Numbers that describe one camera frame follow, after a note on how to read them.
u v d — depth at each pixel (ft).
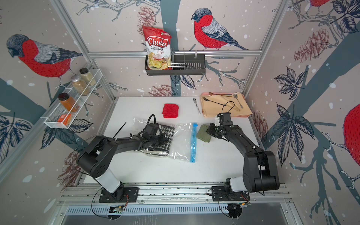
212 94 4.01
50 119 2.13
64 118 2.12
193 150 2.88
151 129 2.45
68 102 2.20
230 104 3.86
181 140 3.02
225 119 2.29
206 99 3.91
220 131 2.16
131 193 2.40
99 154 1.56
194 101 3.87
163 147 2.87
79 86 2.45
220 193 2.39
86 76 2.62
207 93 4.04
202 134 2.93
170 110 3.51
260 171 1.40
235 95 3.98
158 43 2.56
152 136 2.49
